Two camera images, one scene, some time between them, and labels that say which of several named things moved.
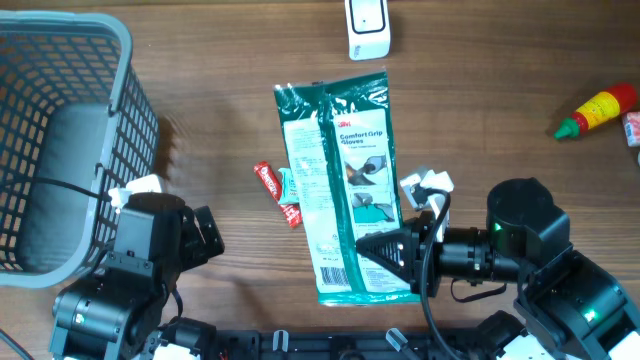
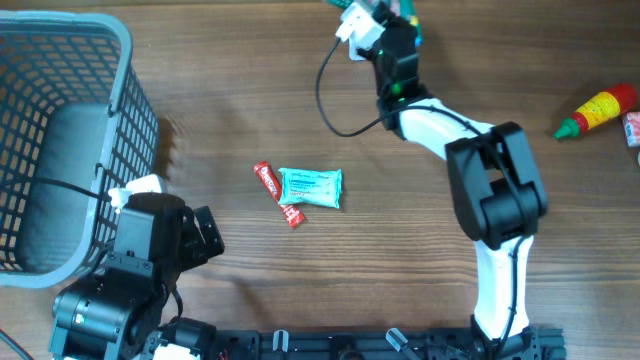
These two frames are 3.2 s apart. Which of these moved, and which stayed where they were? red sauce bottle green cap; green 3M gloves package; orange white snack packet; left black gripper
Moved: green 3M gloves package
Stayed: red sauce bottle green cap; left black gripper; orange white snack packet
